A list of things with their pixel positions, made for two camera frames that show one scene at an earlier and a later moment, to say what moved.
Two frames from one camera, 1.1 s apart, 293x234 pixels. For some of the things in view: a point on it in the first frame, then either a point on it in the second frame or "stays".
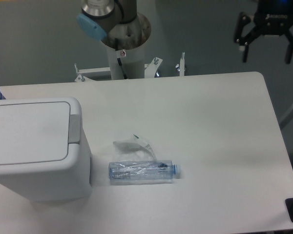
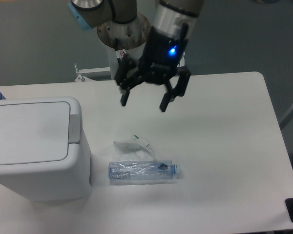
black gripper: [275, 17] -> [161, 58]
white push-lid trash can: [36, 152] stays
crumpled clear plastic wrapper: [133, 149] stays
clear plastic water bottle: [148, 169] stays
